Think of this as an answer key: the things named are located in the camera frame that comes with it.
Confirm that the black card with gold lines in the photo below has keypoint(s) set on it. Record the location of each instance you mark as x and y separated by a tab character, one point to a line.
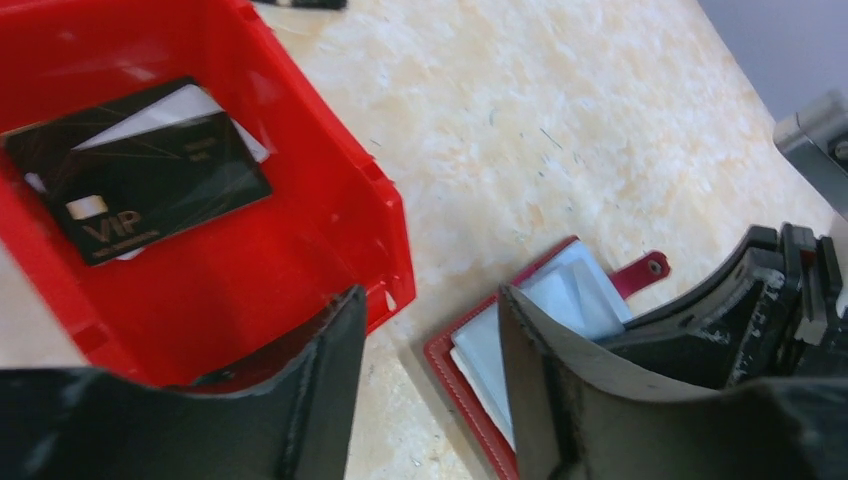
39	151

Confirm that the red plastic bin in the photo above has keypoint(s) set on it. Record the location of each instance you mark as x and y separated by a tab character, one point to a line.
194	302

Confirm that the black VIP credit card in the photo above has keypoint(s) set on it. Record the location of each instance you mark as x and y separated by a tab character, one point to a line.
121	196

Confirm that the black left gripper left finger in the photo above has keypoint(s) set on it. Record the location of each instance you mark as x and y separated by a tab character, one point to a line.
283	412

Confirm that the silver white credit card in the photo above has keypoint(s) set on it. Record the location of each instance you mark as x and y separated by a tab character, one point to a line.
187	103

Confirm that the red leather card holder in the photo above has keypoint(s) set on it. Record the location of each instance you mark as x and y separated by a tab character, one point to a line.
497	365

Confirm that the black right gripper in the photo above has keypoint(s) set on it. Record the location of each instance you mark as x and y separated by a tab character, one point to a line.
763	311

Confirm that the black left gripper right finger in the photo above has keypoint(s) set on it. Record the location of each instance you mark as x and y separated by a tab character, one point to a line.
632	423

